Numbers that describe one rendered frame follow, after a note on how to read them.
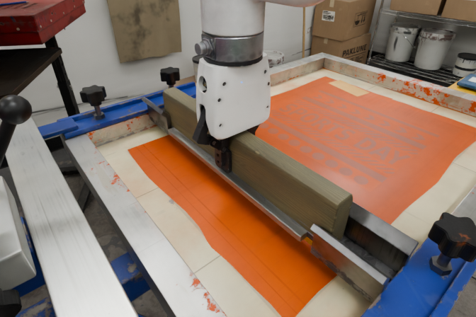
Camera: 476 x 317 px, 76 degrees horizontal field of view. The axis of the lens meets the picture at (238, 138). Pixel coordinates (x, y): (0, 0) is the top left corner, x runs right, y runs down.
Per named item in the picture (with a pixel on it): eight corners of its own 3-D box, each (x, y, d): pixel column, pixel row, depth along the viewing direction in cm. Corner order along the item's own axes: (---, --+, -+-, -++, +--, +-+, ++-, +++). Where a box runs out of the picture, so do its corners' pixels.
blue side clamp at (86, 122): (195, 107, 77) (193, 81, 73) (206, 114, 73) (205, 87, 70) (66, 151, 60) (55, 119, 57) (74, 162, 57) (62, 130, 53)
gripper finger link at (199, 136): (184, 131, 38) (207, 152, 42) (224, 86, 39) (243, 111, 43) (179, 127, 39) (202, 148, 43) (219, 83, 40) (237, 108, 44)
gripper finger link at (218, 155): (213, 142, 41) (214, 181, 44) (231, 134, 42) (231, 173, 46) (200, 133, 43) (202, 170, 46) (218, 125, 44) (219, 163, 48)
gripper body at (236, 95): (217, 61, 33) (220, 148, 39) (283, 44, 38) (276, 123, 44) (181, 46, 38) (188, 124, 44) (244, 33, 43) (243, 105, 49)
